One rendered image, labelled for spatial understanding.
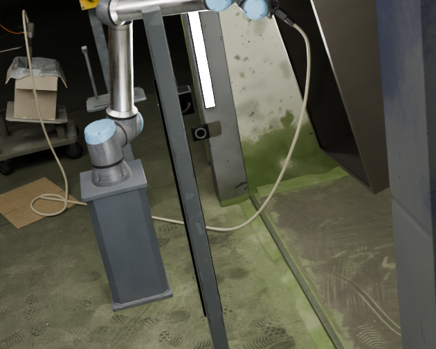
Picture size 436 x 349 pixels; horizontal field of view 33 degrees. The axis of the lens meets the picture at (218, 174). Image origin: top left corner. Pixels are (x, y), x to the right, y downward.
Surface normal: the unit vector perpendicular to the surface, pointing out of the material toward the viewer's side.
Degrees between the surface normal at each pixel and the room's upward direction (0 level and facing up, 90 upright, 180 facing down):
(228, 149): 90
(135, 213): 90
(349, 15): 90
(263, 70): 90
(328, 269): 0
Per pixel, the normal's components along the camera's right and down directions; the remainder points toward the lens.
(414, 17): -0.97, 0.23
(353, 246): -0.17, -0.89
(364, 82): 0.29, 0.37
